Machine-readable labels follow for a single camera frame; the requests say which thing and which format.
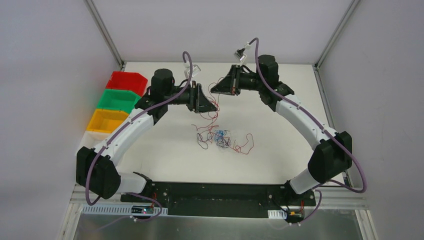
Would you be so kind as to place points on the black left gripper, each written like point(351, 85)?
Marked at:
point(193, 96)

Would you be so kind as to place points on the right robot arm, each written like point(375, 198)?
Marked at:
point(331, 149)

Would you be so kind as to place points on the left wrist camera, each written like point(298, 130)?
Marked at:
point(191, 72)

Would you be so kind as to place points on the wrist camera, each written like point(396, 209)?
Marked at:
point(240, 55)
point(191, 72)

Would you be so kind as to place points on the green plastic bin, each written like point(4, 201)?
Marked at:
point(118, 100)

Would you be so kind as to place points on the white cable duct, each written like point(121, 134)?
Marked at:
point(124, 210)

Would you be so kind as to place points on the white plastic bin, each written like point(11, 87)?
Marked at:
point(90, 139)

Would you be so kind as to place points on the red plastic bin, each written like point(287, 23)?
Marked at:
point(128, 81)

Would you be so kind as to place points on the yellow plastic bin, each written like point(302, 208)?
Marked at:
point(106, 120)

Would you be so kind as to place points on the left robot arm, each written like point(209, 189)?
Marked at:
point(97, 166)

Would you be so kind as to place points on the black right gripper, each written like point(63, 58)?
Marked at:
point(234, 80)

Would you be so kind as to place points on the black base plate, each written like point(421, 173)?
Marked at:
point(222, 209)

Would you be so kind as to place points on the aluminium frame rail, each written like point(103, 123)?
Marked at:
point(171, 194)

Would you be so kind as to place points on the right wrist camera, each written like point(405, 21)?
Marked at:
point(240, 55)

